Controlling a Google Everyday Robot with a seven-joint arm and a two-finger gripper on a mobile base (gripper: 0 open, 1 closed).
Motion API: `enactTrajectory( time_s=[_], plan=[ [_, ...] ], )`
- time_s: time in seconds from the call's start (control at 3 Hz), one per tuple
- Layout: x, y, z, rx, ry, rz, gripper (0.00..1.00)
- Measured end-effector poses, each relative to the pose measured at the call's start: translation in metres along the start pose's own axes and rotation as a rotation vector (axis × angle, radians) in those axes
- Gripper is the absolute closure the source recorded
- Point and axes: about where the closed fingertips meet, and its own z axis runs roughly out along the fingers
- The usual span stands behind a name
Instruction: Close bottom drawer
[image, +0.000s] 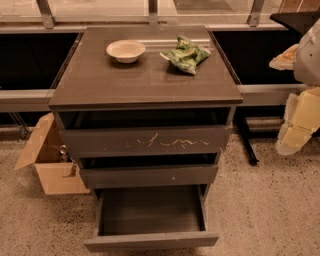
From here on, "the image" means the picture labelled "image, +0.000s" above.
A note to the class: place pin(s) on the grey top drawer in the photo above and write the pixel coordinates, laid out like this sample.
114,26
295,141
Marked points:
144,132

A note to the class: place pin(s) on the grey middle drawer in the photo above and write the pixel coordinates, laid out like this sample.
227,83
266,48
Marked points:
147,171

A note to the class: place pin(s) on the white bowl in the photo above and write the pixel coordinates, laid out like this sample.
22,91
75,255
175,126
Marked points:
126,51

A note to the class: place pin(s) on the grey bottom drawer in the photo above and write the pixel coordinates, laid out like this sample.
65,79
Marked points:
150,218

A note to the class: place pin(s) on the open cardboard box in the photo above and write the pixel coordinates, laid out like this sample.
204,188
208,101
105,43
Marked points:
42,152

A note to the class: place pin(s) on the green crumpled chip bag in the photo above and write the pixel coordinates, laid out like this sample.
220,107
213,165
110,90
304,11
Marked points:
186,56

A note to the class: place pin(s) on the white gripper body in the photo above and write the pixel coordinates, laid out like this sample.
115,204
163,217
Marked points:
309,63

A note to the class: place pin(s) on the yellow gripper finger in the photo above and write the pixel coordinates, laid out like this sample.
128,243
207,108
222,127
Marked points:
285,60
290,140

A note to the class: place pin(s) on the grey drawer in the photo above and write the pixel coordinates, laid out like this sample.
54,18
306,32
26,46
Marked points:
147,171
150,218
144,132

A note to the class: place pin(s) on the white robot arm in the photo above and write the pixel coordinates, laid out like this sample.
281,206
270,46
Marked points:
307,60

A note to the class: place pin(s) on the metal can in box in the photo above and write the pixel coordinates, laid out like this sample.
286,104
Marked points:
63,153

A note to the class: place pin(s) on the black table with legs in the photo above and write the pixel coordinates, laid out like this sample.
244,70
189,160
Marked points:
262,101

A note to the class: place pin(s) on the dark grey drawer cabinet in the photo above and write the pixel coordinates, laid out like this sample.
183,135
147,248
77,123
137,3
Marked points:
143,109

